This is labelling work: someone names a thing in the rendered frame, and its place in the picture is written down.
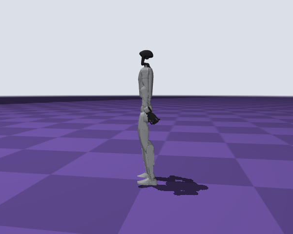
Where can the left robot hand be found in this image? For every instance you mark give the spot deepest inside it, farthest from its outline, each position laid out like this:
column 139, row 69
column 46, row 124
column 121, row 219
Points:
column 151, row 116

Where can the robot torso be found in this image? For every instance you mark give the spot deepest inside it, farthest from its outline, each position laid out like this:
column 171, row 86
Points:
column 150, row 86

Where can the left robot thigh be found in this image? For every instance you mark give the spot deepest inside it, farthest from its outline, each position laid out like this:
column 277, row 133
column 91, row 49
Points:
column 143, row 130

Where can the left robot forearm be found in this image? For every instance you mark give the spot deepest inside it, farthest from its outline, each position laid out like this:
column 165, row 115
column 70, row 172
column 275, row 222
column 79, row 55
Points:
column 145, row 97

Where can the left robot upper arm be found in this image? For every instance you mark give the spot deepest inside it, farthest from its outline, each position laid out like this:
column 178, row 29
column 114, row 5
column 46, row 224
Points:
column 145, row 77

